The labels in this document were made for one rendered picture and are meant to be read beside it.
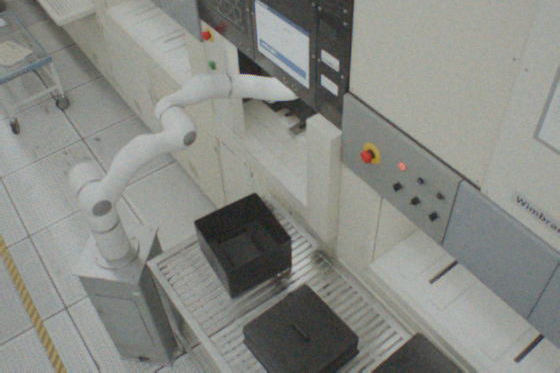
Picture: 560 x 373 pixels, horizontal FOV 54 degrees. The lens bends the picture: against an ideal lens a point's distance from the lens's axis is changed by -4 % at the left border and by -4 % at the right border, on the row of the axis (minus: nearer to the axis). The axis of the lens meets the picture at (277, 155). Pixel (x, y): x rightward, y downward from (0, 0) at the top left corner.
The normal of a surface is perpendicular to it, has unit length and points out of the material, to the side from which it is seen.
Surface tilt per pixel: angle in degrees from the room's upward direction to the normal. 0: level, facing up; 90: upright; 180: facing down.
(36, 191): 0
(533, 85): 90
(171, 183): 0
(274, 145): 0
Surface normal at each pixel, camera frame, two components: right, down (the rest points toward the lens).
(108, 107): -0.04, -0.71
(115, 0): 0.59, 0.55
